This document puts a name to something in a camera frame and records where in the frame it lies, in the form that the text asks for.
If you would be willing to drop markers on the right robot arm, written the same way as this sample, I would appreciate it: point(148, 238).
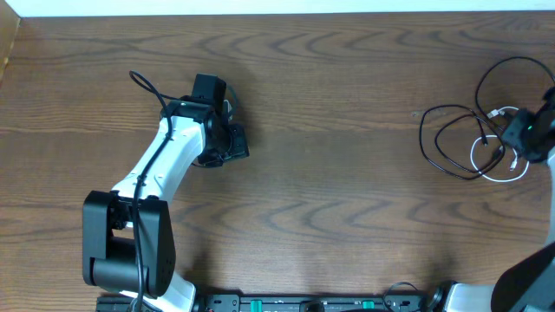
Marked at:
point(528, 285)

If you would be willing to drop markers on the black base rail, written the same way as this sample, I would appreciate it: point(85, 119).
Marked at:
point(236, 303)

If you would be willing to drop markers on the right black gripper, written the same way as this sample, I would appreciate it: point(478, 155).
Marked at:
point(514, 133)

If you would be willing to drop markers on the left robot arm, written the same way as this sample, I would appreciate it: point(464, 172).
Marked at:
point(127, 236)

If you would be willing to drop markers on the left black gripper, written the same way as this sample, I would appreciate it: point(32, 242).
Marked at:
point(241, 149)

